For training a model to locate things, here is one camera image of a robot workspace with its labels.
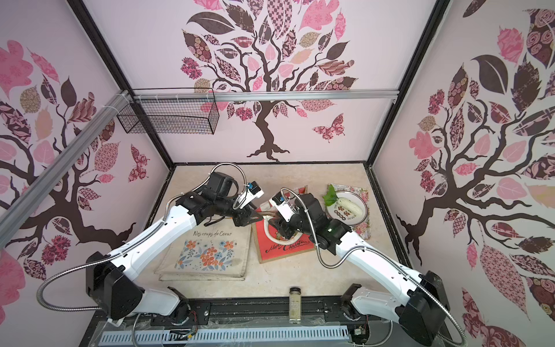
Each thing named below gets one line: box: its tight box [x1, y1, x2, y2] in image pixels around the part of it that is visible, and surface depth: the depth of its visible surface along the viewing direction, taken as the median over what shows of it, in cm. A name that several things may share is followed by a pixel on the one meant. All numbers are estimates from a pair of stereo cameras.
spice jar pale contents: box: [289, 286, 302, 325], surface depth 74 cm
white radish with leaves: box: [322, 184, 364, 217], surface depth 100 cm
